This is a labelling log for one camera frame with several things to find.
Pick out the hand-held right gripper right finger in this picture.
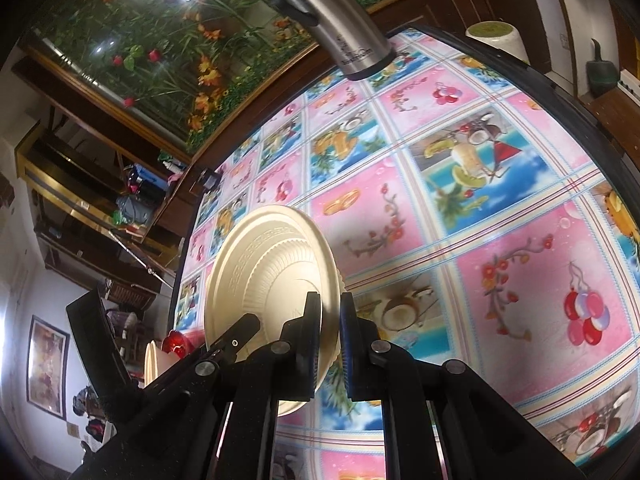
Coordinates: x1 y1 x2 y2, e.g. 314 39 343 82
341 294 586 480

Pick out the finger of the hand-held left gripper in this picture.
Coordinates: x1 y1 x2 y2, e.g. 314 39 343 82
204 314 261 362
66 289 138 413

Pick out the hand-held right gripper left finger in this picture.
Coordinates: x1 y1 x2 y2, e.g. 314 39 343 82
100 292 324 480

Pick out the white foam bowl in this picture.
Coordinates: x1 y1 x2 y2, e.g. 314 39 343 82
144 339 169 392

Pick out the small red glass plate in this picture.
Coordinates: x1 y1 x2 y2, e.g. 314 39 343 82
161 330 194 361

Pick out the beige plastic bowl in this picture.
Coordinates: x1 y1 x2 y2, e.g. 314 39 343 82
205 205 346 417

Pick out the blue grey plastic bucket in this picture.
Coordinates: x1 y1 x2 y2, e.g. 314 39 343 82
116 195 154 227

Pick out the small black jar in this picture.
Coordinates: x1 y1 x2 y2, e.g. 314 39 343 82
200 167 224 194

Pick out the artificial flower glass display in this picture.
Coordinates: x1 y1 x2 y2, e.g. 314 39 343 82
30 0 436 157

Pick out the stainless steel thermos jug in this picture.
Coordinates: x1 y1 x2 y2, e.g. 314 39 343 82
265 0 396 81

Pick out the dark green vase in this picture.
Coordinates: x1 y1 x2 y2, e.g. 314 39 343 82
585 37 621 99

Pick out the framed wall picture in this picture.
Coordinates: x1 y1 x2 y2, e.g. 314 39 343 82
25 315 70 419

